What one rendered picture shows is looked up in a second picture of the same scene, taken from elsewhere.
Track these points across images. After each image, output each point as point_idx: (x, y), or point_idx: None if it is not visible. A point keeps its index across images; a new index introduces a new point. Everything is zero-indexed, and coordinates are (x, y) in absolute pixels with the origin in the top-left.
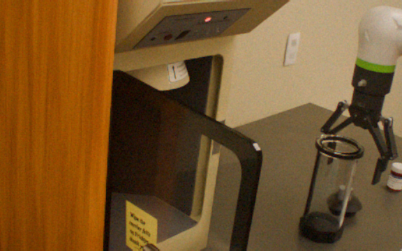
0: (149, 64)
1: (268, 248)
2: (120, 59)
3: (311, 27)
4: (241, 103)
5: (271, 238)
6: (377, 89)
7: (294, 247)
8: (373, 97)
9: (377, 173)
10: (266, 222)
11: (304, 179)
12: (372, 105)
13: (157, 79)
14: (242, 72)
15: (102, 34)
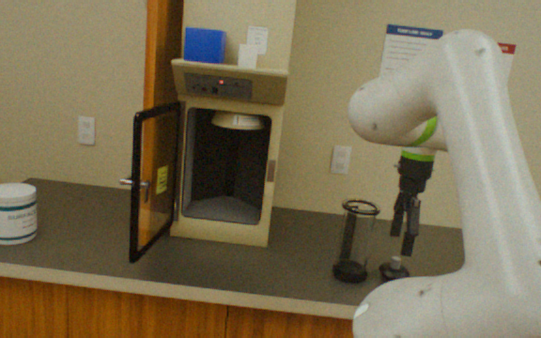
0: (210, 107)
1: (298, 263)
2: (191, 99)
3: (528, 164)
4: (426, 207)
5: (309, 262)
6: (406, 172)
7: (315, 270)
8: (406, 179)
9: (404, 245)
10: (323, 256)
11: (401, 256)
12: (405, 186)
13: (225, 121)
14: (426, 181)
15: (146, 73)
